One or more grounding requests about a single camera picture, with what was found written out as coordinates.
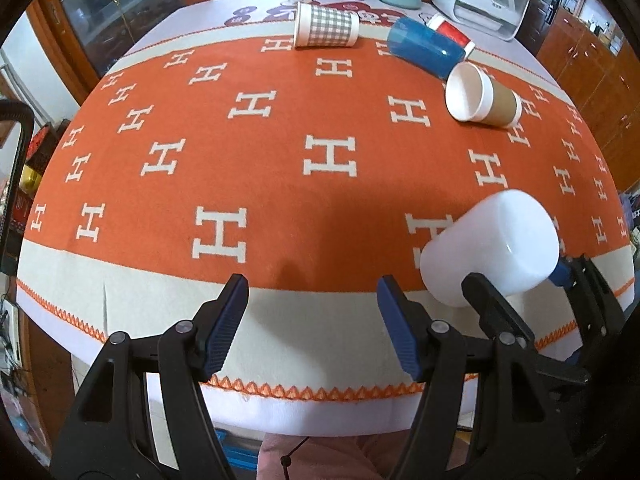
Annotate red paper cup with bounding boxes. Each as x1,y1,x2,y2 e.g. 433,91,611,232
426,13,476,61

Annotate black chair frame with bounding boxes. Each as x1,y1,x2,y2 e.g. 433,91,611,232
0,100,35,273

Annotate brown sleeved paper cup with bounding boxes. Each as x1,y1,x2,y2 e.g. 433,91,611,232
445,62,522,128

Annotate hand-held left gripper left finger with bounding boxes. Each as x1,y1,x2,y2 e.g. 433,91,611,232
50,274,249,480

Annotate orange patterned tablecloth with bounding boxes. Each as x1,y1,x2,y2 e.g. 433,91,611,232
15,0,636,436

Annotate white plastic cup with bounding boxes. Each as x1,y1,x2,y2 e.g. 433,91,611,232
420,190,560,308

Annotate black drawstring cord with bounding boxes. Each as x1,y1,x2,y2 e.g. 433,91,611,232
280,436,310,473

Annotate wooden glass door cabinet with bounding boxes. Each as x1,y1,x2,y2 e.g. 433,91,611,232
27,0,213,106

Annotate person's pink trousers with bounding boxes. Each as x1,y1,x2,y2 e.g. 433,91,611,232
257,430,466,480

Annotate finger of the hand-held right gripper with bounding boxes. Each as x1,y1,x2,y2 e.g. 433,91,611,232
550,255,627,376
461,272,591,386

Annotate blue plastic cup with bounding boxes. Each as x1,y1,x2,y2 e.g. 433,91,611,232
387,16,468,81

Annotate brown wooden cabinet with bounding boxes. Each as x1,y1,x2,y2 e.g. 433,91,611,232
535,0,640,193

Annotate plaid paper cup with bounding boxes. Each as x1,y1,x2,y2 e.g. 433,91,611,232
293,1,360,49

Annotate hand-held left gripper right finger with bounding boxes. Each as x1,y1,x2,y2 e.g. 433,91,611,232
377,275,573,480

